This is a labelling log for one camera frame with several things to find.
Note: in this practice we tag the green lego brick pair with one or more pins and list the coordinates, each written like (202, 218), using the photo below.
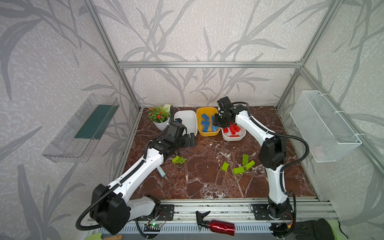
(178, 160)

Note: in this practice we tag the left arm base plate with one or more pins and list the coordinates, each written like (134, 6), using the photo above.
(165, 212)

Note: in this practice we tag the small green lego brick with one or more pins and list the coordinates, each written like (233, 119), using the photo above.
(225, 167)

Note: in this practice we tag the red spray bottle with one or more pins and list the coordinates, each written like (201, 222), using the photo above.
(214, 225)

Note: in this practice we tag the white container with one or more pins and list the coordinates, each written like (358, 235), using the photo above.
(230, 121)
(189, 120)

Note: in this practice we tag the potted plant white pot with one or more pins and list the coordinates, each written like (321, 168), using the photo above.
(160, 116)

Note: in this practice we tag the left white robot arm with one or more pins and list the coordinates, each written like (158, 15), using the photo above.
(112, 206)

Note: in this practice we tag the left circuit board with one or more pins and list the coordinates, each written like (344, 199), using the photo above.
(153, 227)

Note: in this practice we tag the white wire mesh basket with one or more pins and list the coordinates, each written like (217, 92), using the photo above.
(324, 129)

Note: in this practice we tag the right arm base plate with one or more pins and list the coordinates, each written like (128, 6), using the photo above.
(262, 212)

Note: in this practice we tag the left white container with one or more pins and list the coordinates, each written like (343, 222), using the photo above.
(189, 120)

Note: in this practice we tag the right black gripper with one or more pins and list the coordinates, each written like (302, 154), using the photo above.
(219, 119)

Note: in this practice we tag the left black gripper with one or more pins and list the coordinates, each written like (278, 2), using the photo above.
(188, 140)

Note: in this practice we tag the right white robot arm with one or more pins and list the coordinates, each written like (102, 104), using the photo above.
(272, 154)

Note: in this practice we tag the right white container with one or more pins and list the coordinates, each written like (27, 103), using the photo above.
(230, 121)

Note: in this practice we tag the yellow container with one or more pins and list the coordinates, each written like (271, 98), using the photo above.
(210, 112)

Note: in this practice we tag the clear wall shelf green mat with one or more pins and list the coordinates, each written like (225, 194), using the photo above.
(78, 139)

